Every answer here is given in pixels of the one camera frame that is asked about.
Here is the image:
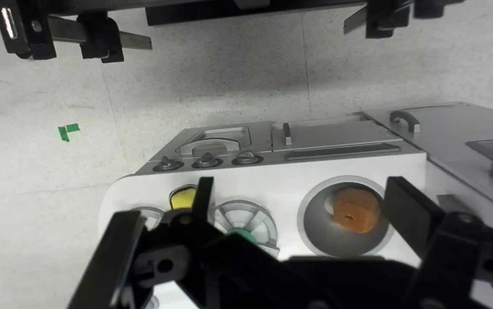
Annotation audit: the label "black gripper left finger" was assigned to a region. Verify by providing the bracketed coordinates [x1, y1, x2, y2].
[67, 209, 147, 309]

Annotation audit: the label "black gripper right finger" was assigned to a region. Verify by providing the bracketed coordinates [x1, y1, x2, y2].
[381, 174, 448, 271]

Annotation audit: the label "orange brown plush toy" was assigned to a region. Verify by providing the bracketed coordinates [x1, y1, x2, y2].
[326, 188, 384, 234]

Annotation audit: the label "grey round burner plate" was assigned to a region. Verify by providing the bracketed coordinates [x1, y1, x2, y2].
[213, 198, 280, 250]
[135, 205, 166, 231]

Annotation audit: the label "grey stove knob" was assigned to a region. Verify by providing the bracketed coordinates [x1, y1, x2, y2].
[190, 150, 225, 169]
[232, 150, 266, 168]
[151, 155, 185, 173]

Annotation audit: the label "white toy kitchen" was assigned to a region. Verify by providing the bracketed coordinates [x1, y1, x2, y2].
[96, 101, 493, 309]

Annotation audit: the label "grey round sink basin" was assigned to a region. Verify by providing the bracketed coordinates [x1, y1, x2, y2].
[297, 173, 395, 258]

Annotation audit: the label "green floor tape mark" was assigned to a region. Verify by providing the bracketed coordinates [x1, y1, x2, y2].
[56, 121, 82, 143]

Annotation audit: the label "grey cabinet door handle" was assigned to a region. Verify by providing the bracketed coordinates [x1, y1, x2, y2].
[388, 107, 422, 133]

